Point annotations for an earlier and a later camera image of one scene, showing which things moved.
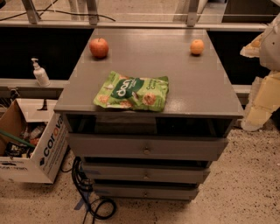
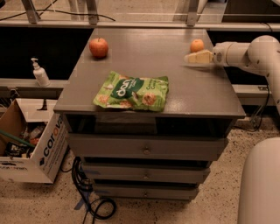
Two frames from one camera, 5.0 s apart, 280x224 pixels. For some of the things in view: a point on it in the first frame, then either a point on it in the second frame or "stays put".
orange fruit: [197, 46] stays put
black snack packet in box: [14, 150] stays put
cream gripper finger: [253, 48] -> [219, 53]
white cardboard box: [44, 164] stays put
